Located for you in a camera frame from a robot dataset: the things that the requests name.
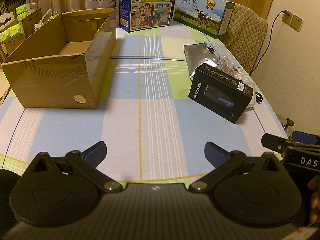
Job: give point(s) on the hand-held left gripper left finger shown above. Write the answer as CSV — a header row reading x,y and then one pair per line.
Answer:
x,y
96,152

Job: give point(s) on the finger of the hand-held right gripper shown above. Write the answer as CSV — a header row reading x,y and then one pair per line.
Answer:
x,y
303,137
271,141

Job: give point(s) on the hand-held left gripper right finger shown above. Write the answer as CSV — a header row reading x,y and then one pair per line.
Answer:
x,y
216,152

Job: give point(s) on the cardboard box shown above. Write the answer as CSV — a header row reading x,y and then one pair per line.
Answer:
x,y
50,80

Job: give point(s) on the clear plastic bag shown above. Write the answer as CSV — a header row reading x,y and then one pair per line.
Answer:
x,y
226,63

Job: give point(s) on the silver foil bag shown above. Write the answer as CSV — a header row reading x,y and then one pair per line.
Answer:
x,y
195,55

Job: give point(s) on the person's right hand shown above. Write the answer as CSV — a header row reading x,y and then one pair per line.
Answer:
x,y
314,200

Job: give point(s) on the small metal knob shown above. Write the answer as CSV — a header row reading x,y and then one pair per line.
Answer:
x,y
287,125

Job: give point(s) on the black shaver box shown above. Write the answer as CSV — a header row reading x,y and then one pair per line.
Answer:
x,y
217,92

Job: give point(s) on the checked tablecloth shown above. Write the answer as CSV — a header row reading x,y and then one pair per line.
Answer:
x,y
150,105

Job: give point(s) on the small toy car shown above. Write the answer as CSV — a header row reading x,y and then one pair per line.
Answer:
x,y
209,49

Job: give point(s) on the chair with quilted cover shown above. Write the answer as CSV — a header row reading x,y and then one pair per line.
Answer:
x,y
245,37

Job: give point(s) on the brown carton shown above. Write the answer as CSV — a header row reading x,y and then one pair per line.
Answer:
x,y
15,45

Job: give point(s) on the green milk carton box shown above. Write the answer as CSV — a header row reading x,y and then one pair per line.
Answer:
x,y
200,12

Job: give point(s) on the pile of green tissue packs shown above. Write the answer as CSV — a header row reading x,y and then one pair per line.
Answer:
x,y
12,31

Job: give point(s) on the blue milk carton box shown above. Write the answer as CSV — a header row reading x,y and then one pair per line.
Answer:
x,y
147,5

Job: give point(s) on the white wall socket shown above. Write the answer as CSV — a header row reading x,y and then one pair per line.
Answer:
x,y
287,17
297,23

